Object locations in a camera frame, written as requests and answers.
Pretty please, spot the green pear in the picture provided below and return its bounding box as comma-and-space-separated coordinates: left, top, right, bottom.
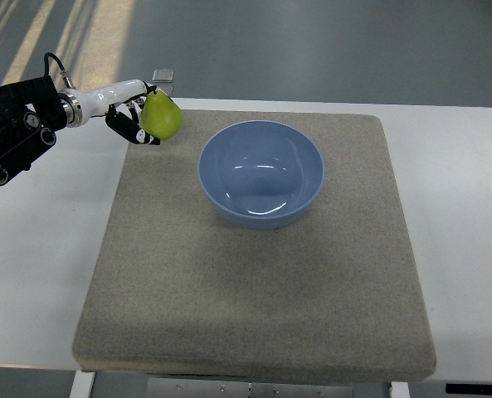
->
139, 90, 183, 140

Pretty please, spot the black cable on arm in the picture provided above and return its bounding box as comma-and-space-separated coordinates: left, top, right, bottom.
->
42, 51, 76, 90

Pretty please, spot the lower floor metal plate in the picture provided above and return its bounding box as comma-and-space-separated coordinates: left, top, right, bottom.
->
158, 85, 173, 96

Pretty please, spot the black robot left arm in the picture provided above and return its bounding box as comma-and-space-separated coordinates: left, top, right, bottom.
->
0, 75, 67, 187

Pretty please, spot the blue bowl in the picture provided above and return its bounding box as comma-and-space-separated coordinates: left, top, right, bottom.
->
197, 120, 325, 230

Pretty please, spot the grey felt mat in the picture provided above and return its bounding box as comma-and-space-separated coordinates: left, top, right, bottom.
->
72, 110, 436, 384

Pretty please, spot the metal table frame bracket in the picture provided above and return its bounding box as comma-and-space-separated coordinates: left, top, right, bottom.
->
145, 378, 354, 398

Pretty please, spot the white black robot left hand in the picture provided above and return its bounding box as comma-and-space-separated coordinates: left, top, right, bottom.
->
59, 80, 163, 145

